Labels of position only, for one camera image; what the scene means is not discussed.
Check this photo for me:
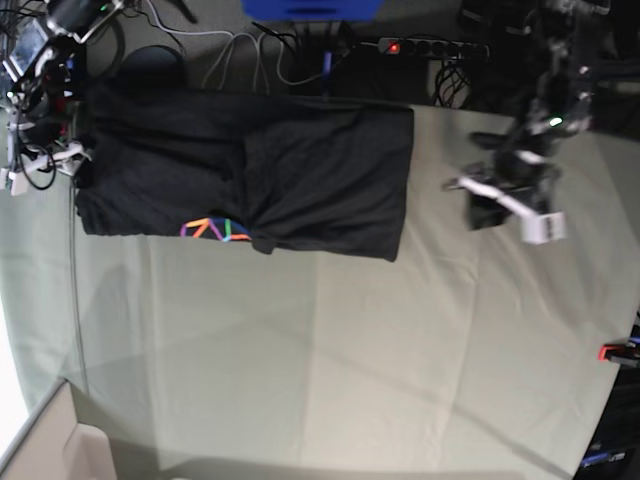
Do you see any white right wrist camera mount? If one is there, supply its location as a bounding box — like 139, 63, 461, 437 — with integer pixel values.
0, 139, 95, 197

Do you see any black power strip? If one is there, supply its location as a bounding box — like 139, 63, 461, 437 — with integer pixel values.
377, 37, 490, 61

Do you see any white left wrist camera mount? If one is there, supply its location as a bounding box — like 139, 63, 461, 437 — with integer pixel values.
443, 175, 567, 245

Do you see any blue box top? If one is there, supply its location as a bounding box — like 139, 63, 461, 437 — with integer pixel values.
242, 0, 382, 21

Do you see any red black clamp right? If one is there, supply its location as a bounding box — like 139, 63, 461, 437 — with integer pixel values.
598, 343, 639, 368

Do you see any round black base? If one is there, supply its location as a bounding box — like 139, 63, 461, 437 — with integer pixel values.
114, 45, 187, 88

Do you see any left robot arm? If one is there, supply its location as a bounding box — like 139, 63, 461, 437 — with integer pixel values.
451, 1, 637, 244

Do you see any light green table cloth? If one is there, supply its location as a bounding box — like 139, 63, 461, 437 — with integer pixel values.
1, 107, 639, 479

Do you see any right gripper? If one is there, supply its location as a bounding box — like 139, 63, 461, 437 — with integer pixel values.
14, 109, 75, 165

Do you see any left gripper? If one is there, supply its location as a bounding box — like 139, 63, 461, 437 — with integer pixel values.
467, 127, 561, 231

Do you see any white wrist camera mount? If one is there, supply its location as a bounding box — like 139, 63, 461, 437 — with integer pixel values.
0, 139, 95, 197
443, 175, 567, 245

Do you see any dark grey t-shirt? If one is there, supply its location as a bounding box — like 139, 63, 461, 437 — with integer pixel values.
75, 85, 414, 261

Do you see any white cable loop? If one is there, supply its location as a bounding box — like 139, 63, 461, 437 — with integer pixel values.
201, 29, 271, 96

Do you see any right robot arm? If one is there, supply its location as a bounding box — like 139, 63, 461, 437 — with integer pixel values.
2, 1, 135, 172

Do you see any beige box corner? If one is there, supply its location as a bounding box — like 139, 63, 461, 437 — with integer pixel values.
1, 379, 117, 480

